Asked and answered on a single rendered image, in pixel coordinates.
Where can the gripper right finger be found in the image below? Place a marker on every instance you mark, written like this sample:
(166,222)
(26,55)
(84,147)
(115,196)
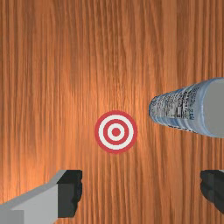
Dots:
(214,186)

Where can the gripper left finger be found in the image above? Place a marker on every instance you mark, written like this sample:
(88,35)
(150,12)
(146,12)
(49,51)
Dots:
(43,201)

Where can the clear plastic bottle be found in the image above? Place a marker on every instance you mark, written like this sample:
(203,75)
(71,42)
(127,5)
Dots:
(189,108)

